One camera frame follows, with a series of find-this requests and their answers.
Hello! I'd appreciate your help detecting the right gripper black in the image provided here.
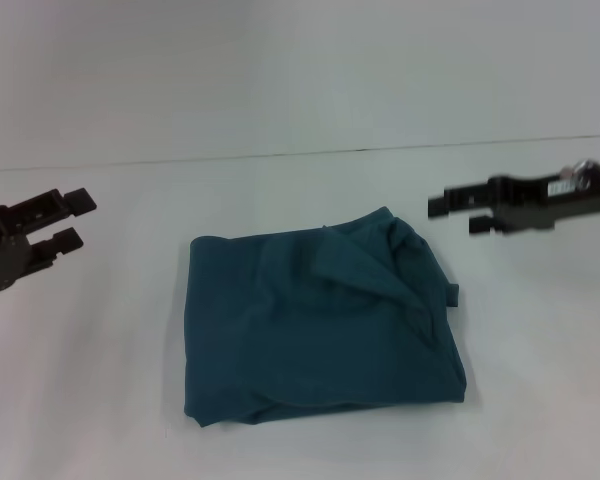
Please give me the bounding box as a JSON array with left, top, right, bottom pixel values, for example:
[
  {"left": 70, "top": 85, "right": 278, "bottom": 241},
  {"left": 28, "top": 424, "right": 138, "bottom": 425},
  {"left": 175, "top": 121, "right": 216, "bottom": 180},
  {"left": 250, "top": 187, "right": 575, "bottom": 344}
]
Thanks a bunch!
[{"left": 427, "top": 172, "right": 600, "bottom": 236}]

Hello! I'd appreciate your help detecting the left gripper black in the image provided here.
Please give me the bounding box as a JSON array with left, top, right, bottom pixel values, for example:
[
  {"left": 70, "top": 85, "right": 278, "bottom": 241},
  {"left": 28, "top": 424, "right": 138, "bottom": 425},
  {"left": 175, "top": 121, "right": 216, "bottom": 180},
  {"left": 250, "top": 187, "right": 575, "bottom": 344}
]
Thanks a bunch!
[{"left": 0, "top": 187, "right": 100, "bottom": 294}]

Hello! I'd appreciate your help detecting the teal T-shirt with FREE print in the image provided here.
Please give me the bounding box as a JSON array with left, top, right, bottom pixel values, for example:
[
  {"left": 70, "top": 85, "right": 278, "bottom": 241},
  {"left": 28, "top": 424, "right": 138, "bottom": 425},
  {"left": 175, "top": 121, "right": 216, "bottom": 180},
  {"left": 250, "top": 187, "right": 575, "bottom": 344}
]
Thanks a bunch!
[{"left": 182, "top": 207, "right": 469, "bottom": 429}]

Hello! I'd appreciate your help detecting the clear network plug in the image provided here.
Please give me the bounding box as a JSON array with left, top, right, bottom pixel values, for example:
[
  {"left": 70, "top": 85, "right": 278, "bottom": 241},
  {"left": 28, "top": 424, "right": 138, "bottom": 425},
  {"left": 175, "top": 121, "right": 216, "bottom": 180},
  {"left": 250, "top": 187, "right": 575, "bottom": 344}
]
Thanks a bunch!
[{"left": 559, "top": 158, "right": 600, "bottom": 194}]

